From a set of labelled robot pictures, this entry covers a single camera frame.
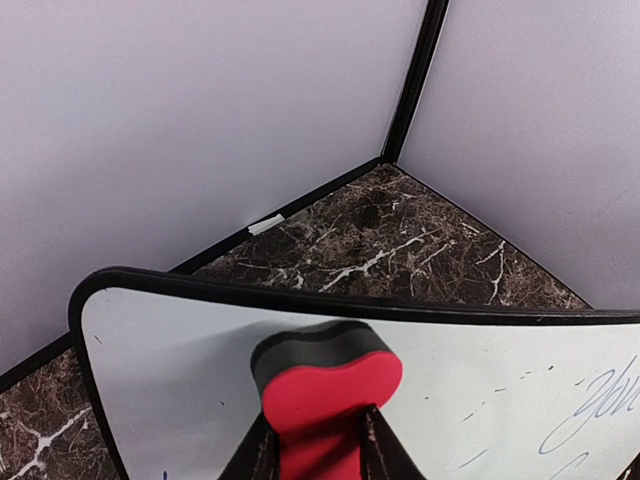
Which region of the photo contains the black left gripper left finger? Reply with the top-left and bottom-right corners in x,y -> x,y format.
218,417 -> 280,480

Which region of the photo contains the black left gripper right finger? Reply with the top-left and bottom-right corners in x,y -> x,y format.
360,405 -> 425,480

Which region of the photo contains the red bone-shaped eraser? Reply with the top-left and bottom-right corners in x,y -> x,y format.
250,320 -> 403,479

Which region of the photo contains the white whiteboard black frame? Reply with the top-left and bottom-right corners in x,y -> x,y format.
68,267 -> 639,479

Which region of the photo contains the black right corner post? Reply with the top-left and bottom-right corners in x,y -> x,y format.
381,0 -> 450,164

